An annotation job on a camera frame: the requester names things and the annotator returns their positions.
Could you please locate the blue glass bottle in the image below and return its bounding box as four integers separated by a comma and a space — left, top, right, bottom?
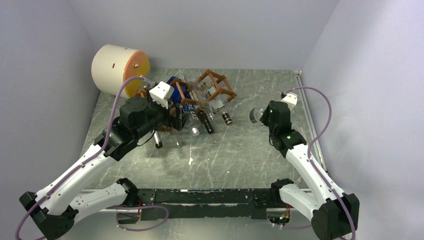
166, 76, 201, 137

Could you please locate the clear bottle white cap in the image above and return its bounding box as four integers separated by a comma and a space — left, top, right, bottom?
248, 106, 264, 126

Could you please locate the dark green wine bottle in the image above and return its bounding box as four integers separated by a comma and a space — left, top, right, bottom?
187, 81, 215, 135

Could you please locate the clear slim glass bottle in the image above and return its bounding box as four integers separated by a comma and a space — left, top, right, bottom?
170, 128, 182, 148

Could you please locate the olive green wine bottle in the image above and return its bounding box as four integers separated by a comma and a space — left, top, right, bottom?
153, 130, 163, 149

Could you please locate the clear square liquor bottle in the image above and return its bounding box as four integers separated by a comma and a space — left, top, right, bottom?
202, 82, 233, 126

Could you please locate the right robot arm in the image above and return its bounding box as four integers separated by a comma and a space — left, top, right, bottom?
260, 100, 360, 240

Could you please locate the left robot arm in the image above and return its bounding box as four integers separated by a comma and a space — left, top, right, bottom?
19, 96, 187, 240

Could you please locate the brown wooden wine rack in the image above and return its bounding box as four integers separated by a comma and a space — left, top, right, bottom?
134, 68, 238, 133

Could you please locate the cream cylinder with orange face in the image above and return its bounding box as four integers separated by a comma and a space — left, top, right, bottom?
91, 44, 151, 95

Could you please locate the black base bar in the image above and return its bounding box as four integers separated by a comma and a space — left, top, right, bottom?
138, 188, 288, 221

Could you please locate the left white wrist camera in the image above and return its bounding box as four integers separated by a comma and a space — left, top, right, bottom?
149, 81, 175, 109

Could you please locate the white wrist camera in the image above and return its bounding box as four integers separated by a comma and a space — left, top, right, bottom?
149, 81, 175, 109
280, 92, 298, 111

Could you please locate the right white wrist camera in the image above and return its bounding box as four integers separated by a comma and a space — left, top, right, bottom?
280, 92, 298, 111

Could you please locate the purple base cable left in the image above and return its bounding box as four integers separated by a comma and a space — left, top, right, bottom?
115, 204, 170, 232

